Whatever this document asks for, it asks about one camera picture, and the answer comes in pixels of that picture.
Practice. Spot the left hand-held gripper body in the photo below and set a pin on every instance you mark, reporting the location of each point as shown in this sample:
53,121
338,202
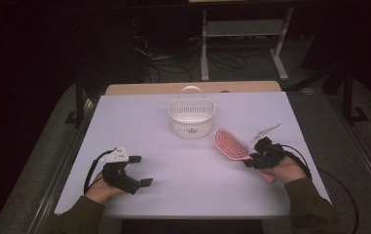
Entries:
118,175

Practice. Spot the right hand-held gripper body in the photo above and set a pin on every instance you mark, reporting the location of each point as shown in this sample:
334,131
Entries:
269,154

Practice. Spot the pink hairbrush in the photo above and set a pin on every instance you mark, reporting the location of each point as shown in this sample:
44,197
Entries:
230,144

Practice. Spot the person's left hand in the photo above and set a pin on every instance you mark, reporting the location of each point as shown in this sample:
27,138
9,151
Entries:
100,191

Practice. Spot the person's right hand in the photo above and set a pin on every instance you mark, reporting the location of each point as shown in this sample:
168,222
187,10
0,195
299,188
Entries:
287,172

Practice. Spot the white perforated plastic basket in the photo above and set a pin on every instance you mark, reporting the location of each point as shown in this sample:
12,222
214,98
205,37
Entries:
192,120

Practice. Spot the wooden table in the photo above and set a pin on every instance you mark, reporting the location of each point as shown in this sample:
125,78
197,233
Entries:
160,88

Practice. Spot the black metal stand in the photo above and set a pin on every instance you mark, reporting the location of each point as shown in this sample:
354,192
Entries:
78,104
350,97

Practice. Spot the aluminium rail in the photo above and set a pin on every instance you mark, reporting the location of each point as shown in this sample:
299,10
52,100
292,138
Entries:
368,156
63,169

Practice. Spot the white metal desk frame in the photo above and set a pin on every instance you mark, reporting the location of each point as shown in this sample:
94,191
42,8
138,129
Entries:
244,29

